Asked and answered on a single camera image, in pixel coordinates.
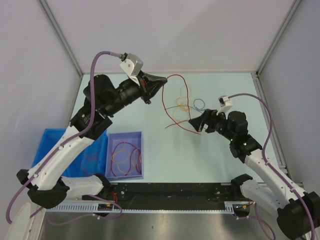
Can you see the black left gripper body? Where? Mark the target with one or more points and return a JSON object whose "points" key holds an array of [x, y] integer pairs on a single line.
{"points": [[142, 89]]}

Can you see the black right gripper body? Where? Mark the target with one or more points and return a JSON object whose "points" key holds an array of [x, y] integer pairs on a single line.
{"points": [[214, 120]]}

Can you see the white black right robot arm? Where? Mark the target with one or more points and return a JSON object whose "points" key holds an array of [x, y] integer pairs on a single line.
{"points": [[297, 212]]}

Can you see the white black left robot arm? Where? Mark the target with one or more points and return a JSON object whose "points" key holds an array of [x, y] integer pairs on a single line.
{"points": [[47, 187]]}

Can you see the purple plastic bin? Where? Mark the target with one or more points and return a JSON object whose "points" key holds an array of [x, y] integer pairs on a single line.
{"points": [[124, 156]]}

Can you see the blue plastic bin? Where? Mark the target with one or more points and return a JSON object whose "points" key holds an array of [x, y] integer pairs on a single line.
{"points": [[49, 138], [90, 161]]}

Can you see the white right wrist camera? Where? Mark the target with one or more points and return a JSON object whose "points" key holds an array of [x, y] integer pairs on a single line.
{"points": [[225, 104]]}

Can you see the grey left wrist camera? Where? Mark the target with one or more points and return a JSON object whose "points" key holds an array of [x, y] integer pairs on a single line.
{"points": [[131, 66]]}

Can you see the grey slotted cable duct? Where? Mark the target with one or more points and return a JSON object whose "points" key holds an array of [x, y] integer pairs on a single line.
{"points": [[103, 208]]}

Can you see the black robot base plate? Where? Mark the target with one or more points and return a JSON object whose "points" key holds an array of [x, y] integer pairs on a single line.
{"points": [[171, 194]]}

